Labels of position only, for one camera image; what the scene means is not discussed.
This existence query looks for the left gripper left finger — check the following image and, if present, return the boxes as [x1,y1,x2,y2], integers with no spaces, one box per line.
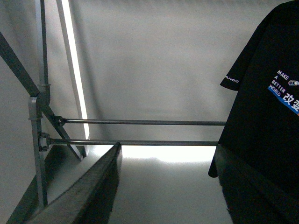
[27,143,122,224]

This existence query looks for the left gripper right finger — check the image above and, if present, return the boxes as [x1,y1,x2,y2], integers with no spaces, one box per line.
[214,145,299,224]

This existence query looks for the black printed t-shirt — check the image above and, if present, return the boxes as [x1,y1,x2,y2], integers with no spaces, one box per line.
[219,0,299,199]

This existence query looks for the grey clothes drying rack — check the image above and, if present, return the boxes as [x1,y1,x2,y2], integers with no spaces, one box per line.
[0,0,227,224]

